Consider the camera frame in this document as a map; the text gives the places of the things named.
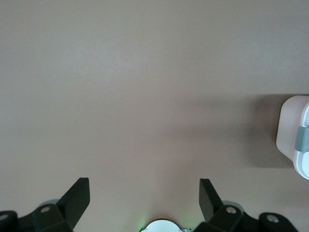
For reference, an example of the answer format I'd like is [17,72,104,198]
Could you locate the white box lid grey clips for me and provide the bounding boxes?
[293,101,309,181]

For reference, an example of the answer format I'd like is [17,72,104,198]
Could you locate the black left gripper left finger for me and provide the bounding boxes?
[0,177,91,232]

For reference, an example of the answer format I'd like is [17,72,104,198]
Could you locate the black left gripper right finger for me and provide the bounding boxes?
[195,178,299,232]

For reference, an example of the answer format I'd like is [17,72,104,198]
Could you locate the pink translucent plastic box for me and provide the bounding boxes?
[275,95,309,163]

